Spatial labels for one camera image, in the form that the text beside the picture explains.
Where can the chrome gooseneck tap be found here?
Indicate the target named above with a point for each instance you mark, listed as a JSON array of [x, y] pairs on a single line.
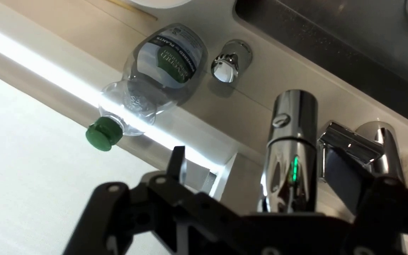
[[291, 141]]

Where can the clear bottle with green cap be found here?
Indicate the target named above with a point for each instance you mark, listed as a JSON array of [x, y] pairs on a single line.
[[166, 65]]

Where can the chrome soap dispenser button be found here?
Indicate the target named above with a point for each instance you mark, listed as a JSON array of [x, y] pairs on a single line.
[[230, 63]]

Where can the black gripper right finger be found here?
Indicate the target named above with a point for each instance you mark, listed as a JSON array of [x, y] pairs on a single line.
[[383, 212]]

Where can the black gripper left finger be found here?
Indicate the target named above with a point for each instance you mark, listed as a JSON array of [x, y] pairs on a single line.
[[119, 212]]

